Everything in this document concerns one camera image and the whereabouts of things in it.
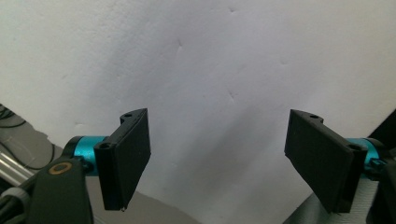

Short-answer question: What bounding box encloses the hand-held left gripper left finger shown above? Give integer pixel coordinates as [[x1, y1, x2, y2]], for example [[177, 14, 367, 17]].
[[93, 107, 152, 212]]

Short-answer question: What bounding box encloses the shiny metal bar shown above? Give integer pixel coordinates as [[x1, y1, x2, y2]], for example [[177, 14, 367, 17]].
[[0, 150, 35, 187]]

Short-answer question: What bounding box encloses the dark object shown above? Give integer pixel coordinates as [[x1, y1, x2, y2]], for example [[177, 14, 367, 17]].
[[368, 108, 396, 151]]

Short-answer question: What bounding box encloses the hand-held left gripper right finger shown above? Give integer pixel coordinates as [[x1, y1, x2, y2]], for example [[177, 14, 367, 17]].
[[284, 108, 369, 215]]

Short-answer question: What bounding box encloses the black cable with grey plug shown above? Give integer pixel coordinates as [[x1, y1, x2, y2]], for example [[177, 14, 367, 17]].
[[0, 186, 32, 224]]

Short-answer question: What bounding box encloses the thin black cable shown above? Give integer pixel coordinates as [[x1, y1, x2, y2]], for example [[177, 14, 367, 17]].
[[0, 105, 28, 129], [0, 142, 56, 171]]

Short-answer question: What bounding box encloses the white ribbed cloth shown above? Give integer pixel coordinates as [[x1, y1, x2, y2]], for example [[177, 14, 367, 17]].
[[283, 178, 380, 224]]

